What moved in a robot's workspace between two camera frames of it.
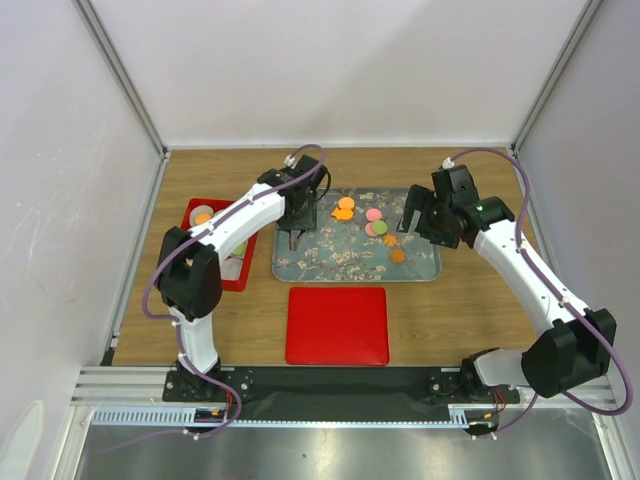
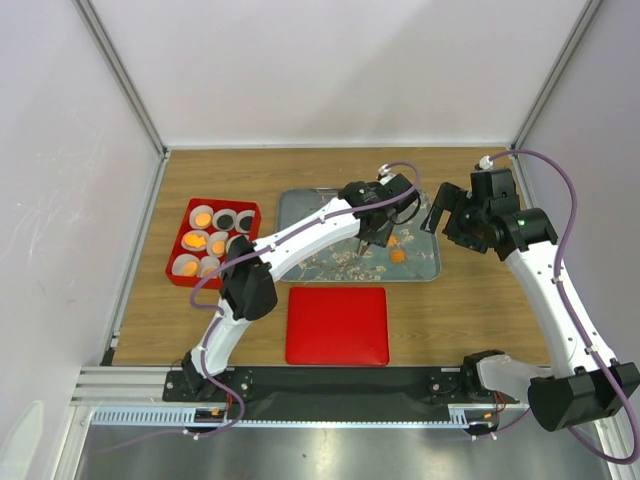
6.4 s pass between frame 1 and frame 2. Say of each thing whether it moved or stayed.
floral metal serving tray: stayed
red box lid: stayed
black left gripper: moved
